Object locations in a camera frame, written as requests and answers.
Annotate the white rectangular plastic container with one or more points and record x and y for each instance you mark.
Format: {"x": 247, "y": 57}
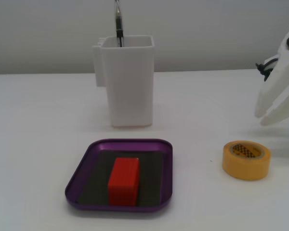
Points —
{"x": 128, "y": 84}

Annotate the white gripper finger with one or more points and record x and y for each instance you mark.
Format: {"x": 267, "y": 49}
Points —
{"x": 272, "y": 89}
{"x": 286, "y": 109}

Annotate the red rectangular block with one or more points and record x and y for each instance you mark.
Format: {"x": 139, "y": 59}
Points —
{"x": 123, "y": 180}

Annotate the black clear ballpoint pen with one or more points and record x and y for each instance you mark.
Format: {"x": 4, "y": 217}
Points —
{"x": 118, "y": 21}

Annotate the purple metal tray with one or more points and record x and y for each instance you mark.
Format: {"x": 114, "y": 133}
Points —
{"x": 167, "y": 168}

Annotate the dark grey tray liner mat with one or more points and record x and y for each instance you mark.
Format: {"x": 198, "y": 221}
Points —
{"x": 150, "y": 183}

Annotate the yellow tape roll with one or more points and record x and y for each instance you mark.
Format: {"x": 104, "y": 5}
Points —
{"x": 245, "y": 168}

